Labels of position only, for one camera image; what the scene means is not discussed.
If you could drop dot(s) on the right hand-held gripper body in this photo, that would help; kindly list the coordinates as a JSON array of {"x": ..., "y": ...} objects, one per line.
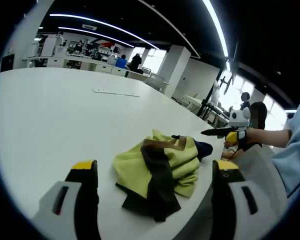
[{"x": 240, "y": 117}]

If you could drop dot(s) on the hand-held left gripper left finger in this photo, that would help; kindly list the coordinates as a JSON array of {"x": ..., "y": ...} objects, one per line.
[{"x": 62, "y": 200}]

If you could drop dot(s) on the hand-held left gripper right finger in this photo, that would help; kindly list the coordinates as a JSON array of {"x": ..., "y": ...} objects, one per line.
[{"x": 242, "y": 200}]

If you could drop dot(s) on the yellow grey blue garment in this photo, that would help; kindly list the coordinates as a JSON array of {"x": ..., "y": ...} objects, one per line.
[{"x": 130, "y": 172}]

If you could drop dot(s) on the person's right hand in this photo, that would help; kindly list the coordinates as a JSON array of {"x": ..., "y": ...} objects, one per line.
[{"x": 252, "y": 137}]

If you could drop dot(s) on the black tripod stand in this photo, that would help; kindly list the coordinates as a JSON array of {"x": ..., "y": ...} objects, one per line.
[{"x": 205, "y": 105}]

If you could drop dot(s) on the white desk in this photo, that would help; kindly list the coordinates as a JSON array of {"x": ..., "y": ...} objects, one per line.
[{"x": 191, "y": 100}]

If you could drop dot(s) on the white square pillar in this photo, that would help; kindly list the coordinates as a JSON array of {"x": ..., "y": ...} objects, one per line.
[{"x": 175, "y": 67}]

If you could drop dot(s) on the wide ceiling light strip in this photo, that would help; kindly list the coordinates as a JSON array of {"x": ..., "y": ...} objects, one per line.
[{"x": 216, "y": 22}]

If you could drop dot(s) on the white socket panel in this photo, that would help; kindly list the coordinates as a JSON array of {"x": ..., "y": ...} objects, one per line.
[{"x": 115, "y": 91}]

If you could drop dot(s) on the row of white cabinets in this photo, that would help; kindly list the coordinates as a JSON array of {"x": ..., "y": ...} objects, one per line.
[{"x": 95, "y": 65}]

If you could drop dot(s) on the black cabinet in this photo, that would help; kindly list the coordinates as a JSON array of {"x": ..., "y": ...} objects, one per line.
[{"x": 7, "y": 62}]

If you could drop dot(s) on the tall white machine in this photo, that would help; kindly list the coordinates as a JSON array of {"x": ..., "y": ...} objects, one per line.
[{"x": 48, "y": 45}]

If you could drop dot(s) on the short ceiling light strip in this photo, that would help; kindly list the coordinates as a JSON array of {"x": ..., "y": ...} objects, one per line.
[{"x": 95, "y": 34}]

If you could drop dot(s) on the long ceiling light strip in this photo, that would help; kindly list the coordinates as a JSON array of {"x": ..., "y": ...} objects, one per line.
[{"x": 102, "y": 23}]

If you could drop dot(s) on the ceiling air vent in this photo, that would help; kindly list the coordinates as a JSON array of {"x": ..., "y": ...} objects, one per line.
[{"x": 90, "y": 26}]

